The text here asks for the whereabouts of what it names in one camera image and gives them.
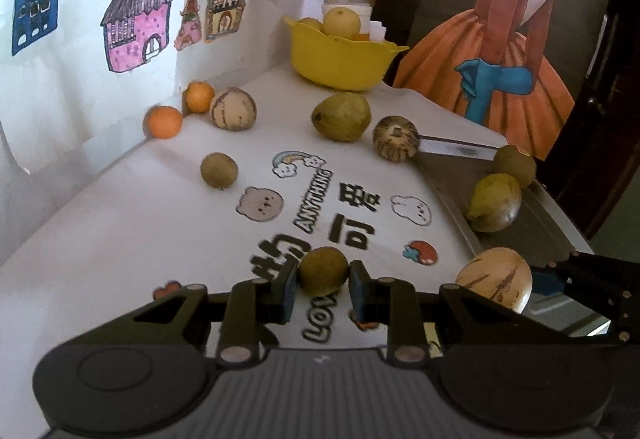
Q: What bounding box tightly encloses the small brown kiwi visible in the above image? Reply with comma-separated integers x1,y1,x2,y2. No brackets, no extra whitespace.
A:
297,246,348,297

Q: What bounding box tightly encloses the pale striped pepino melon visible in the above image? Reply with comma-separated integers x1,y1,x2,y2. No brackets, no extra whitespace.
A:
456,247,533,313

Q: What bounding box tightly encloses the metal tray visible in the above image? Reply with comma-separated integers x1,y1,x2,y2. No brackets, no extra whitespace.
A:
414,132,612,337

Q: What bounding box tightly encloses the white printed table mat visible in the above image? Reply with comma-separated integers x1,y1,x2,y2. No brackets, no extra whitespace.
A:
1,66,472,438

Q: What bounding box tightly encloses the small kiwi on table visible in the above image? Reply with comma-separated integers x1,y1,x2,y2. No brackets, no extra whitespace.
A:
200,153,239,190

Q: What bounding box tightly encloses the green-yellow mango on tray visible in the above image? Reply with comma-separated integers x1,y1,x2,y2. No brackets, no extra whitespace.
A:
465,173,522,233

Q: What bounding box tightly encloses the dark striped pepino melon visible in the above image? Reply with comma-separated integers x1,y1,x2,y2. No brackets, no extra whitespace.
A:
373,115,420,162

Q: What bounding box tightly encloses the large green-brown fruit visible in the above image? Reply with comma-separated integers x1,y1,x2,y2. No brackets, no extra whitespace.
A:
310,92,372,142

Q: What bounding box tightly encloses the yellow plastic bowl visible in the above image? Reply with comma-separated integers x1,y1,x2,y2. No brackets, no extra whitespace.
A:
283,16,409,92

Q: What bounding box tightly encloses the dancer poster orange dress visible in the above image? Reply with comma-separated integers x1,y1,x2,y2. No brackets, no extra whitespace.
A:
394,0,608,159

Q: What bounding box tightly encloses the yellow pear in bowl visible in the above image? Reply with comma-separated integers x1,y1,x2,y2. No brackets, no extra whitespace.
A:
322,6,361,40

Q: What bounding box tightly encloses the white jar with orange contents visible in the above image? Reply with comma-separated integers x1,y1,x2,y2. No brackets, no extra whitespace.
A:
321,0,372,41

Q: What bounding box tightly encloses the striped pepino melon by wall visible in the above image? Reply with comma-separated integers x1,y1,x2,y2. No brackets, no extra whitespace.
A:
212,87,257,131

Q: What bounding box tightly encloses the orange tangerine near wall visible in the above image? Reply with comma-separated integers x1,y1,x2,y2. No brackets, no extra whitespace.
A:
143,105,183,139

